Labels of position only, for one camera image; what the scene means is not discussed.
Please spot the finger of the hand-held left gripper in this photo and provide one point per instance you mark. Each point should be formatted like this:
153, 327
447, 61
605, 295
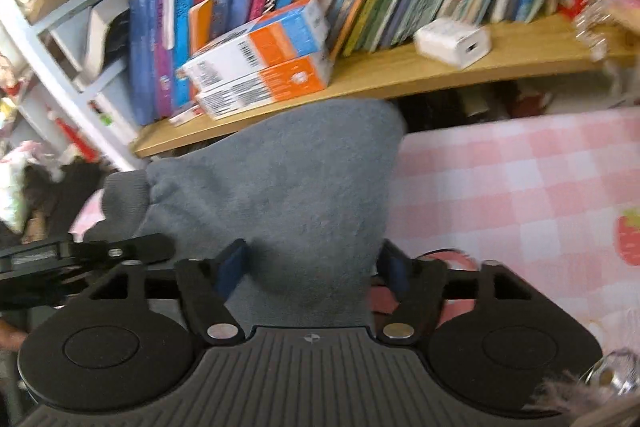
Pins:
100, 252

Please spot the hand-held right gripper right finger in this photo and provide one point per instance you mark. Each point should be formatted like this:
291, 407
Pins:
397, 269

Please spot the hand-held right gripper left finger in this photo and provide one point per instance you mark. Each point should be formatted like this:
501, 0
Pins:
231, 269

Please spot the grey pants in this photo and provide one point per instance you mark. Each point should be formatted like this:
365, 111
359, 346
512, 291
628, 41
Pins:
280, 187

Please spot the person's left hand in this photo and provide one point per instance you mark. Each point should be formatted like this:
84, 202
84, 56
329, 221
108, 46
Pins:
10, 337

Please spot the red tassel ornament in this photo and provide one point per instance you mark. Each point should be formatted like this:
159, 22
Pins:
75, 137

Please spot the pink checked table mat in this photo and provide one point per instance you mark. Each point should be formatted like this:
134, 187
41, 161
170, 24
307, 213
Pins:
500, 187

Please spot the small red white box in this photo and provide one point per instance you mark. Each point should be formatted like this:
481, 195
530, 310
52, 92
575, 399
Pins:
185, 116

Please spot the orange white box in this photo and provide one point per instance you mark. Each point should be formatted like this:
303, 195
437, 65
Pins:
280, 82
270, 39

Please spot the wooden shelf board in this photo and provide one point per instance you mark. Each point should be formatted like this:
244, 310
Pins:
400, 72

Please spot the fluffy pompom keyring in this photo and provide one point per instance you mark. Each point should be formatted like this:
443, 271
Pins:
565, 394

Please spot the thick dark-cover book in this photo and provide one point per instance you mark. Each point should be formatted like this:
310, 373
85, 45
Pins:
102, 42

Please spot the white charger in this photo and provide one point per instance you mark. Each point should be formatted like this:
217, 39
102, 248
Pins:
450, 42

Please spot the sparkly bead ornament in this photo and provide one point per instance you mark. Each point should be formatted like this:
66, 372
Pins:
595, 27

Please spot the white shelf post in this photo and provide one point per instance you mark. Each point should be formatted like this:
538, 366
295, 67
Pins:
55, 77

